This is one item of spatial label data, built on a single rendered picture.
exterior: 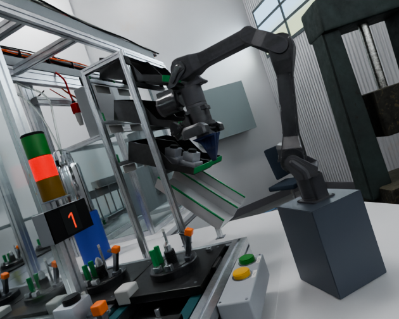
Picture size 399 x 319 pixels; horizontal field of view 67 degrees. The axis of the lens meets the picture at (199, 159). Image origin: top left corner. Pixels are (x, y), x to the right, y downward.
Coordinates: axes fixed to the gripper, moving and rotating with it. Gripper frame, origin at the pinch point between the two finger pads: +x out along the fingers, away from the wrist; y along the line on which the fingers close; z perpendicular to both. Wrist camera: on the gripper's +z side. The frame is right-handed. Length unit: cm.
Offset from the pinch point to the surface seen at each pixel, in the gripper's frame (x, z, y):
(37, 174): -6.8, 31.4, 26.5
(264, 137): 13, 45, -458
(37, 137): -14.6, 29.3, 25.0
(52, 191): -2.2, 29.8, 25.7
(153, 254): 22.7, 23.1, 6.8
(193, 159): 1.9, 12.9, -18.2
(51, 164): -8.0, 29.1, 24.0
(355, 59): -45, -101, -340
